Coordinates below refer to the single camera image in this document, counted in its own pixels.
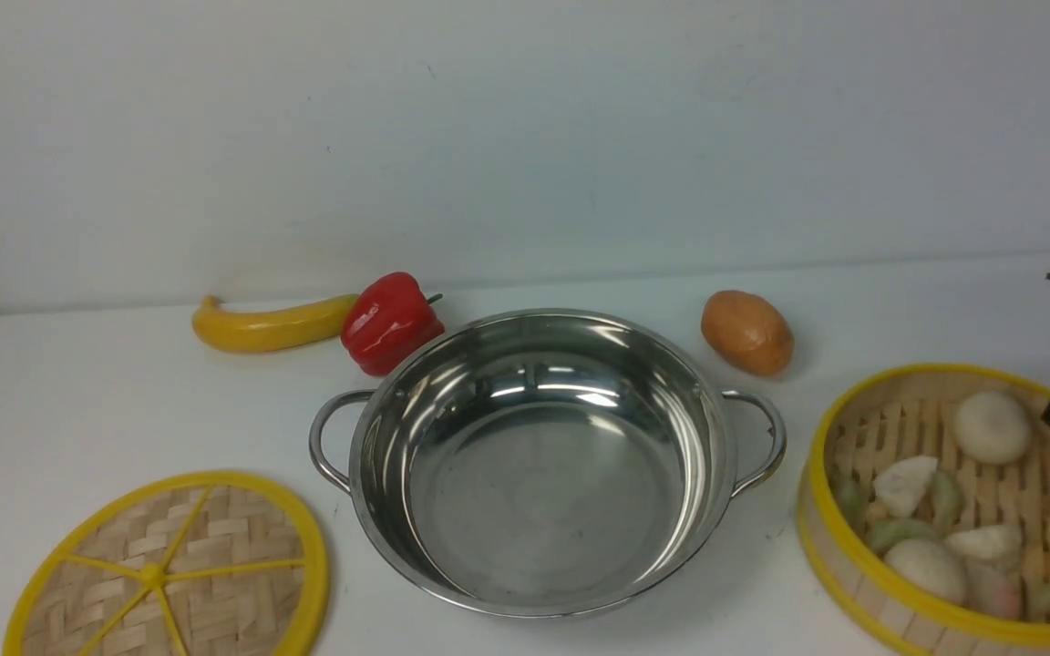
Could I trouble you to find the yellow rimmed bamboo steamer basket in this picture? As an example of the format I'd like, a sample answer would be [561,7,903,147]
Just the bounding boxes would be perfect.
[796,363,1050,655]

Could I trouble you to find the yellow woven bamboo steamer lid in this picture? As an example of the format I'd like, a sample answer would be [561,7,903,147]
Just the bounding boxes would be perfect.
[3,472,330,655]

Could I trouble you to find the stainless steel pot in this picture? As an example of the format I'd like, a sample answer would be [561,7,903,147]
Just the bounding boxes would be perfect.
[308,308,788,620]

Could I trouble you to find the white round bun far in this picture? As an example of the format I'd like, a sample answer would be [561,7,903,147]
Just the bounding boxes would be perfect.
[953,392,1034,466]

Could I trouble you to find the white round bun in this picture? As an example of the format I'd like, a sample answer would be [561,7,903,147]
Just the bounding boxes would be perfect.
[883,538,968,606]
[953,392,1034,466]

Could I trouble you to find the white crescent dumpling centre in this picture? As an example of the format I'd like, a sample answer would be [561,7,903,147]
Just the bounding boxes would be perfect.
[944,524,1024,570]

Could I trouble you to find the white crescent dumpling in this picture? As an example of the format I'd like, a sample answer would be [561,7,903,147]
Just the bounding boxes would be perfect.
[872,456,939,519]
[944,524,1024,570]

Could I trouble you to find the green dumpling centre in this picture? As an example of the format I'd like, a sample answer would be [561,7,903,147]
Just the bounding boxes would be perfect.
[930,469,965,536]

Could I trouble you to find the white crescent dumpling upper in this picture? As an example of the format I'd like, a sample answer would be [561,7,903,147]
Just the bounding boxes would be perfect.
[872,456,939,519]

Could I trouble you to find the pink small dumpling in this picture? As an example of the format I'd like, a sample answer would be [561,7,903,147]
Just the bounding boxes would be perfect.
[965,558,1024,621]

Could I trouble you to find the white round bun near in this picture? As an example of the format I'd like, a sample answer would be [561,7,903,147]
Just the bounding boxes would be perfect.
[883,538,968,606]

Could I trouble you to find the green dumpling lower left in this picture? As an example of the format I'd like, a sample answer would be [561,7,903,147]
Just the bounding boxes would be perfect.
[864,519,939,557]

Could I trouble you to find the green dumpling far left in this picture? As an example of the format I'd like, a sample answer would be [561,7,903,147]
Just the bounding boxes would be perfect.
[830,472,868,532]

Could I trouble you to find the brown toy potato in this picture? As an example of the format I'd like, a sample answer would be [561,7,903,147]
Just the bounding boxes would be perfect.
[700,290,795,377]

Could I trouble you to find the red toy bell pepper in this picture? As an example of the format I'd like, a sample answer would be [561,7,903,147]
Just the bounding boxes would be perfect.
[339,272,445,377]

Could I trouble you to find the yellow toy banana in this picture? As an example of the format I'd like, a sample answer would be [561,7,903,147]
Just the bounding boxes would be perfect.
[191,294,359,354]

